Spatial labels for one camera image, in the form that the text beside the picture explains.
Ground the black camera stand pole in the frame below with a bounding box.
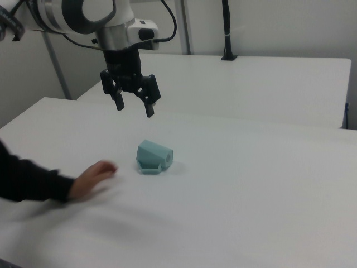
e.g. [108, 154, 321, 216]
[220, 0, 238, 61]

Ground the forearm in black sleeve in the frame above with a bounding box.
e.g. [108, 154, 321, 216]
[0, 138, 76, 203]

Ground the person's bare hand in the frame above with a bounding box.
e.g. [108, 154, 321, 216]
[69, 160, 119, 202]

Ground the teal faceted plastic cup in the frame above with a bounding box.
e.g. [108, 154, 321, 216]
[136, 138, 175, 175]

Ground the black robot wrist cable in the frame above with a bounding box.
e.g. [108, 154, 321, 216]
[150, 0, 178, 44]

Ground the black ribbed cable strap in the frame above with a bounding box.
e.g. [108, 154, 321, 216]
[0, 4, 27, 43]

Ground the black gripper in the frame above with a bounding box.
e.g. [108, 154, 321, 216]
[100, 49, 162, 118]

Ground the slanted grey metal post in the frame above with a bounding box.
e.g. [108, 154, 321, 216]
[41, 30, 74, 101]

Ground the grey metal partition post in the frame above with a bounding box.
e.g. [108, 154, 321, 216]
[177, 0, 192, 55]

